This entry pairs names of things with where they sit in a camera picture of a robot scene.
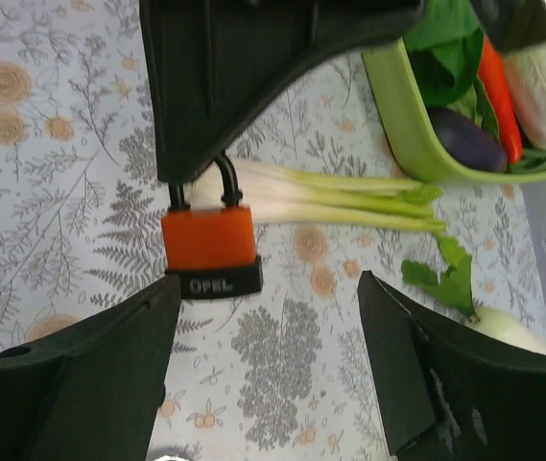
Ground green plastic basket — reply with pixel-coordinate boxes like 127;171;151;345
362;40;546;184

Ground orange carrot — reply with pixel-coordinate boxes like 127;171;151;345
478;36;523;164

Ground green bok choy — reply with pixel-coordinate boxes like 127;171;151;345
403;0;499;139

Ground white radish with leaves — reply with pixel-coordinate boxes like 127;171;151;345
401;233;546;355

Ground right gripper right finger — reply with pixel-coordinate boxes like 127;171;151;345
358;272;546;461

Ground celery stalk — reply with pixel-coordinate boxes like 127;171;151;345
190;160;447;234

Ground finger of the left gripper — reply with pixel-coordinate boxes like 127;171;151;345
139;0;425;182

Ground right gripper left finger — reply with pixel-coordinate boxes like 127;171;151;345
0;276;180;460

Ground orange padlock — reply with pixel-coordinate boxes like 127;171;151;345
161;153;264;301

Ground purple eggplant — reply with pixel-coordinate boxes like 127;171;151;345
427;108;508;173

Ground floral table mat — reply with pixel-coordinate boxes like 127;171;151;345
0;0;546;461

